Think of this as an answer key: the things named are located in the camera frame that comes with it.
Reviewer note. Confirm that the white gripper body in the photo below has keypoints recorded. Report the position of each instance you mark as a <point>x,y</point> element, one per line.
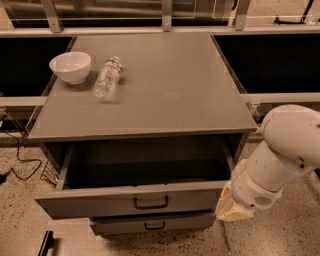
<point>250,190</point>

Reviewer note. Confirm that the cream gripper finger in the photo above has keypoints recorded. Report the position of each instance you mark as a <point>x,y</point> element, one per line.
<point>227,209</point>

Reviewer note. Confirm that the grey top drawer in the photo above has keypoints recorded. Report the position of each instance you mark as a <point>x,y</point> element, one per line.
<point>136,177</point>

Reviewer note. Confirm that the grey drawer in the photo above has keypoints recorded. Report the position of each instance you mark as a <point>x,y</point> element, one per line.
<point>151,223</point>
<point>136,177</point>

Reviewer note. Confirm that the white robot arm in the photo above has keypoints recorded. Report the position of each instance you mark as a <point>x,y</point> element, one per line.
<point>289,150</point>

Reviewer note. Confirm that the grey bottom drawer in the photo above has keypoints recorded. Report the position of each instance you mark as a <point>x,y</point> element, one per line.
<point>151,223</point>

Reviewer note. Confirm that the grey drawer cabinet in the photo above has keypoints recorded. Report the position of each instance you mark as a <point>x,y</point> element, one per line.
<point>172,85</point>

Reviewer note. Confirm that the clear plastic water bottle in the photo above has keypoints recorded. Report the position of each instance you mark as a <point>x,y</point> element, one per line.
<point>107,79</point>

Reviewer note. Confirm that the black bar on floor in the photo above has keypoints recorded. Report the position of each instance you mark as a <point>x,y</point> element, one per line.
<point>47,243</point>

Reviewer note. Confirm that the white ceramic bowl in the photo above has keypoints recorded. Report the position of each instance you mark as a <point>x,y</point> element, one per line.
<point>71,67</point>

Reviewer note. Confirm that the black wire basket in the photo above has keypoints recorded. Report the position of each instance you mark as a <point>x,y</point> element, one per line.
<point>49,174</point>

